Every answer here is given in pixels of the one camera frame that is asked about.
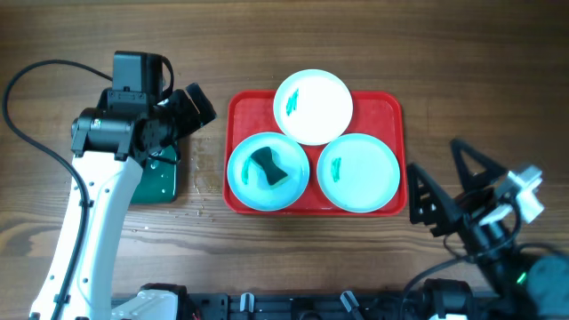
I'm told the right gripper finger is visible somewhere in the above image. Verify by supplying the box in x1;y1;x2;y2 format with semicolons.
406;164;462;236
450;138;508;196

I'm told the green dish sponge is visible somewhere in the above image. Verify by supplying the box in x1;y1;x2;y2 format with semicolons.
251;147;288;187

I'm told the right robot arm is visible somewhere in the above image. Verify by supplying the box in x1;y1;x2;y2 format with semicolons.
397;139;568;319

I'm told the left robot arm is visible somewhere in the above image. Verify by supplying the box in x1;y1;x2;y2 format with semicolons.
29;84;216;320

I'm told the black tray with green water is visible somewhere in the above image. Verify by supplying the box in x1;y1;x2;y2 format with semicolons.
131;143;181;204

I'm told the light blue plate right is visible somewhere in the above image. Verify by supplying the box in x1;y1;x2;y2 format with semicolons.
317;133;401;213

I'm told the light blue plate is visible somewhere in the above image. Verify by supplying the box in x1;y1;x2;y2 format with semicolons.
317;133;401;213
226;132;310;212

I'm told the light blue plate left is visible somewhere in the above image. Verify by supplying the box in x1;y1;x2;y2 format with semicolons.
226;132;310;212

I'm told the white round plate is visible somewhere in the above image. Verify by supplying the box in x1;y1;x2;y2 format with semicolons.
273;69;354;146

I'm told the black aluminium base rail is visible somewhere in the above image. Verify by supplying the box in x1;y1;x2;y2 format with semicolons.
188;291;401;320

